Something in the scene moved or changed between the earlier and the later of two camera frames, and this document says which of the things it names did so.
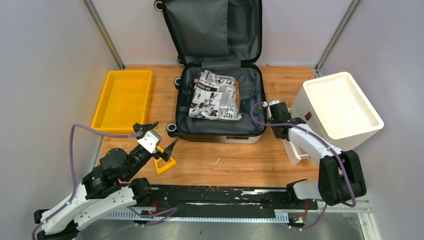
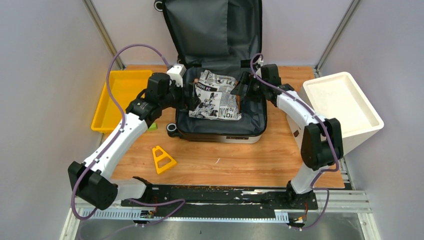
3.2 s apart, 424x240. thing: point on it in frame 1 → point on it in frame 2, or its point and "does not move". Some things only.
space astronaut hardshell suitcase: (220, 36) does not move
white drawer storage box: (335, 107) does not move
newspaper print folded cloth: (214, 96) does not move
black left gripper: (169, 150) → (193, 100)
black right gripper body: (276, 136) → (256, 90)
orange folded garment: (238, 100) does not move
